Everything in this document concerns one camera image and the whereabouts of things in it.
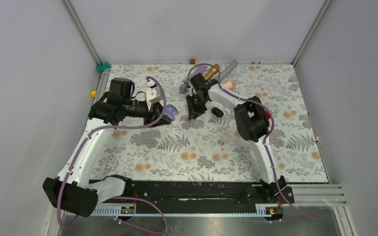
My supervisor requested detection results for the teal corner clamp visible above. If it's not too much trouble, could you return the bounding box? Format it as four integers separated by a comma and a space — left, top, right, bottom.
96, 61, 111, 72

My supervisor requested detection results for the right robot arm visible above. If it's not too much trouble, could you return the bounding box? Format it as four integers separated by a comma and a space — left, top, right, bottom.
184, 74, 292, 206

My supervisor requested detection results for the purple glitter microphone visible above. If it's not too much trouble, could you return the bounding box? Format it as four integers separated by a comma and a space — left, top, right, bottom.
178, 63, 207, 94

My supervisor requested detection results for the grey microphone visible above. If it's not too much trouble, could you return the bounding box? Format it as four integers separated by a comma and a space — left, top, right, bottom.
218, 60, 239, 81

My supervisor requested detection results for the black earbud charging case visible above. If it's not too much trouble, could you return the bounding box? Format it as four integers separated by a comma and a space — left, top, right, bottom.
211, 107, 224, 118

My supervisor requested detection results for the blue-grey earbud case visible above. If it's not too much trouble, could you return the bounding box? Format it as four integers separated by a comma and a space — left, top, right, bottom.
165, 104, 179, 121

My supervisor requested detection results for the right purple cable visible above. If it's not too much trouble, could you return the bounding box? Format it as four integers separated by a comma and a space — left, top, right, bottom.
186, 63, 322, 222

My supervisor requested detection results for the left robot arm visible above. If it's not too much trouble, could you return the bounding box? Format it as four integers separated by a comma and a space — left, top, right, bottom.
42, 76, 167, 217

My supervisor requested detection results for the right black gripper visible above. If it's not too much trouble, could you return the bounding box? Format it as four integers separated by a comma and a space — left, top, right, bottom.
186, 94, 208, 120

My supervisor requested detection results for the gold microphone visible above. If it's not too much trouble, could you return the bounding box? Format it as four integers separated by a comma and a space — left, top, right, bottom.
204, 64, 220, 81

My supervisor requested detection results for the pink microphone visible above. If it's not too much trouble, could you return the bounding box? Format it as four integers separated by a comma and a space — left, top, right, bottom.
223, 80, 237, 90

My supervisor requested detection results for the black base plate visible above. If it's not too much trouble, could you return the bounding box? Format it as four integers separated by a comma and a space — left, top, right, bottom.
108, 180, 295, 215

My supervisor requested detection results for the floral patterned table mat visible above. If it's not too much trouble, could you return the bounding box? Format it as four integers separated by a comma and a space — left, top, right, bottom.
91, 64, 328, 183

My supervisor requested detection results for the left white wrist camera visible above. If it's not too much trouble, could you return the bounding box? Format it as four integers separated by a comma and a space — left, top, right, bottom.
145, 81, 163, 110

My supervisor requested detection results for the red plastic box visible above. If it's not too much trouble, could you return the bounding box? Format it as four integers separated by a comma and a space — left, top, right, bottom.
265, 110, 272, 120

